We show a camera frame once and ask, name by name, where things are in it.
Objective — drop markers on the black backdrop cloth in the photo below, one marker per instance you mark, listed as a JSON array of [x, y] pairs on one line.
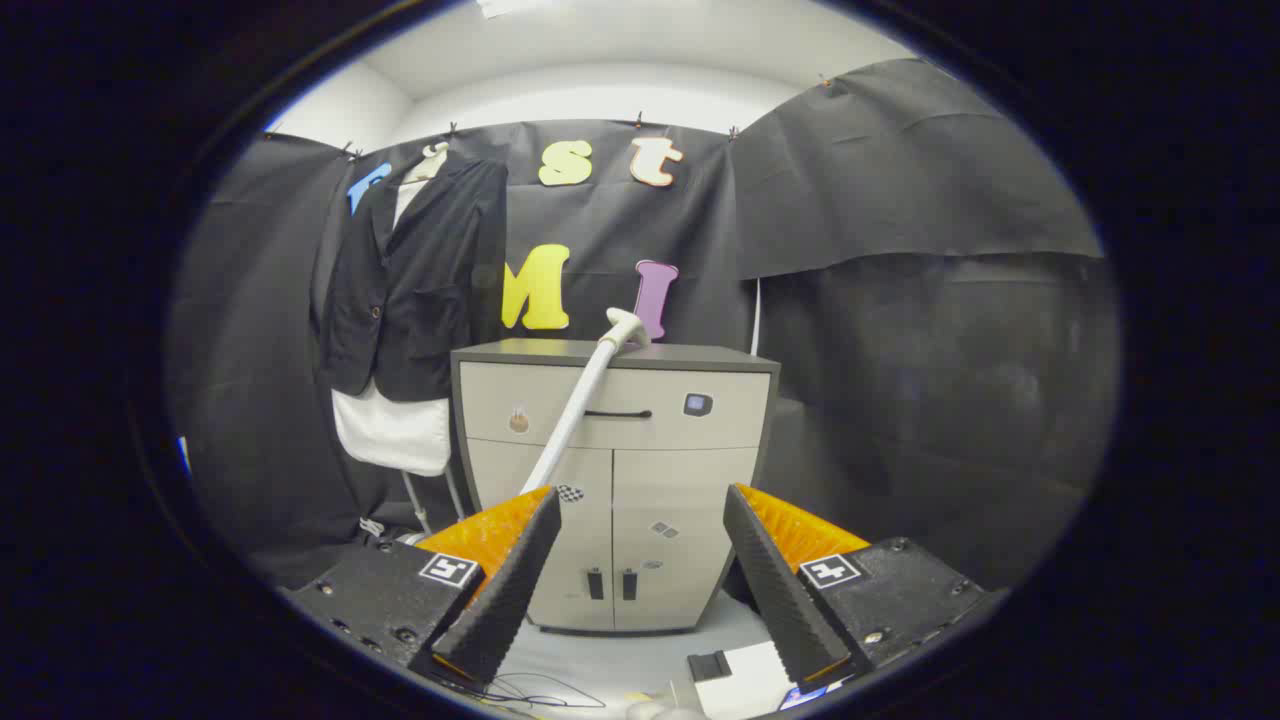
[[900, 350]]

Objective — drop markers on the white garment steamer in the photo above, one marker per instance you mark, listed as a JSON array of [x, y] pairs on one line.
[[580, 400]]

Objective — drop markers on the grey beige cabinet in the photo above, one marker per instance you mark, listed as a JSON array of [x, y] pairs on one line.
[[660, 500]]

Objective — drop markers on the small black flat object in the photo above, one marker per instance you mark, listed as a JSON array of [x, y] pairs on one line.
[[708, 665]]

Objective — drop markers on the black jacket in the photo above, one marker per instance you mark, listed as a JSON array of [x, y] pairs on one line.
[[420, 290]]

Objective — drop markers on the grey garment stand pole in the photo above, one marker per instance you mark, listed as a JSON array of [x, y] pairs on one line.
[[416, 502]]

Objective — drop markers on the white paper sheet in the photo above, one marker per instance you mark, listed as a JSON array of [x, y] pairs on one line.
[[752, 680]]

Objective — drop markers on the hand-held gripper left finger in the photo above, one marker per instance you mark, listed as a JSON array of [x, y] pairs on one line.
[[515, 570]]

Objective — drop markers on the white clothes hanger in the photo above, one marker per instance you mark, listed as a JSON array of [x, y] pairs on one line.
[[432, 162]]

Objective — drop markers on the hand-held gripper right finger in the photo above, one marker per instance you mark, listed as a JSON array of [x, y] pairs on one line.
[[775, 585]]

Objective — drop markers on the white shirt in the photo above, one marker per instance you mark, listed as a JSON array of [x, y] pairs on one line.
[[390, 435]]

